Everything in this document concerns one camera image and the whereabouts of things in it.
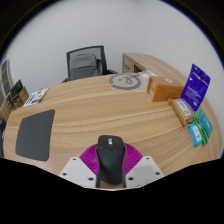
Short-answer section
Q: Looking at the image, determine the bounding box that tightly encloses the white sticker sheet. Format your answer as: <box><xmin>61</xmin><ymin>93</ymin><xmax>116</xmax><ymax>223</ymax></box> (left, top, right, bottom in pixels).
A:
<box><xmin>23</xmin><ymin>87</ymin><xmax>51</xmax><ymax>107</ymax></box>

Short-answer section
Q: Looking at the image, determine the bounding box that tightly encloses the wooden side desk cabinet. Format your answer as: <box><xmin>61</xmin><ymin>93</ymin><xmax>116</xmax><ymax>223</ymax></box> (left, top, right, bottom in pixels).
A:
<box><xmin>121</xmin><ymin>52</ymin><xmax>188</xmax><ymax>81</ymax></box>

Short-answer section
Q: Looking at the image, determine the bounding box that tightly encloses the orange cardboard box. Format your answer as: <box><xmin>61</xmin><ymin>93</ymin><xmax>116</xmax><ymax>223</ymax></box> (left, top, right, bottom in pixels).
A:
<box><xmin>146</xmin><ymin>75</ymin><xmax>185</xmax><ymax>103</ymax></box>

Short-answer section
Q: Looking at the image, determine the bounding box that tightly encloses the wooden shelf unit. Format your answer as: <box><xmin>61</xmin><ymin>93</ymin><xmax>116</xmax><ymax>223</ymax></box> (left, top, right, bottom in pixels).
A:
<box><xmin>0</xmin><ymin>59</ymin><xmax>14</xmax><ymax>98</ymax></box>

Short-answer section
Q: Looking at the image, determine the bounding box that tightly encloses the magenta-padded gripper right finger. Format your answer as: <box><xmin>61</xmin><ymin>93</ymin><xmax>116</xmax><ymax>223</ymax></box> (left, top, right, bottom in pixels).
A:
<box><xmin>123</xmin><ymin>143</ymin><xmax>165</xmax><ymax>188</ymax></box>

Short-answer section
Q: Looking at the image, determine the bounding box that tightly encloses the black mesh office chair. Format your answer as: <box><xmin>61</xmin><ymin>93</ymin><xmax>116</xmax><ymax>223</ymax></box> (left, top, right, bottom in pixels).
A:
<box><xmin>60</xmin><ymin>45</ymin><xmax>118</xmax><ymax>84</ymax></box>

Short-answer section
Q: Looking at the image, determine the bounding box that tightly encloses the white paper sheet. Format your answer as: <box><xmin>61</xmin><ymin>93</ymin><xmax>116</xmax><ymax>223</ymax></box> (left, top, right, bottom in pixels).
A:
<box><xmin>134</xmin><ymin>69</ymin><xmax>157</xmax><ymax>80</ymax></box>

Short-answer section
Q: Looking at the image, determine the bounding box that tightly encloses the purple card package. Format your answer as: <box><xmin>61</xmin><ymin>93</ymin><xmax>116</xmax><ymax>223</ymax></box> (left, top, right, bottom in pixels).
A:
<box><xmin>180</xmin><ymin>63</ymin><xmax>212</xmax><ymax>113</ymax></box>

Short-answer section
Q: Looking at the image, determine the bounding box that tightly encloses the small tan labelled box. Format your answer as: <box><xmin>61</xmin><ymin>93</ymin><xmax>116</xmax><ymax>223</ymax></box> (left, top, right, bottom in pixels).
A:
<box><xmin>167</xmin><ymin>97</ymin><xmax>195</xmax><ymax>126</ymax></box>

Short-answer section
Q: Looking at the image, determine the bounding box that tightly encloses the black printed box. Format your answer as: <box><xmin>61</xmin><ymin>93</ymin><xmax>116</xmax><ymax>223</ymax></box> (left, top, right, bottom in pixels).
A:
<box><xmin>9</xmin><ymin>79</ymin><xmax>24</xmax><ymax>99</ymax></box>

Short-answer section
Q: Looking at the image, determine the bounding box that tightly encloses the black computer mouse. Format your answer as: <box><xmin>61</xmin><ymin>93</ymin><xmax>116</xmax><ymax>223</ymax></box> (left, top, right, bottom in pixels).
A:
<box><xmin>95</xmin><ymin>134</ymin><xmax>127</xmax><ymax>188</ymax></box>

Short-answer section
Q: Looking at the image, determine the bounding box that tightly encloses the green packet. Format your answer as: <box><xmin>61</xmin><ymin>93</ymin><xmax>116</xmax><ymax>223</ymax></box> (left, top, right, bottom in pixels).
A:
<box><xmin>193</xmin><ymin>108</ymin><xmax>214</xmax><ymax>146</ymax></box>

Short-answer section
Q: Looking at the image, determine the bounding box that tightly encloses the grey backpack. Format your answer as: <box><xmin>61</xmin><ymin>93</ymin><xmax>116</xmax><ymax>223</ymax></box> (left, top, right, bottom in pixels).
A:
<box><xmin>68</xmin><ymin>53</ymin><xmax>103</xmax><ymax>81</ymax></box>

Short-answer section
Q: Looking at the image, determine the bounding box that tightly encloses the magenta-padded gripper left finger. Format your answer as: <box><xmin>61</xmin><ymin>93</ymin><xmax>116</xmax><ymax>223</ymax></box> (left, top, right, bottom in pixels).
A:
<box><xmin>58</xmin><ymin>143</ymin><xmax>101</xmax><ymax>188</ymax></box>

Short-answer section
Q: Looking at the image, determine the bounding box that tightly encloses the dark grey mouse pad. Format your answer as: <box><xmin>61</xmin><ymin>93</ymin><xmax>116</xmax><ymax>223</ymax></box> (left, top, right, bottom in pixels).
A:
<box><xmin>15</xmin><ymin>108</ymin><xmax>56</xmax><ymax>162</ymax></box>

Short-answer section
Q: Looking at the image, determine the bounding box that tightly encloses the small blue packet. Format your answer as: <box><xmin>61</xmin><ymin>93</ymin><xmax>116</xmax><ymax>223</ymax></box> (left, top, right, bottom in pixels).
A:
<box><xmin>187</xmin><ymin>123</ymin><xmax>204</xmax><ymax>148</ymax></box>

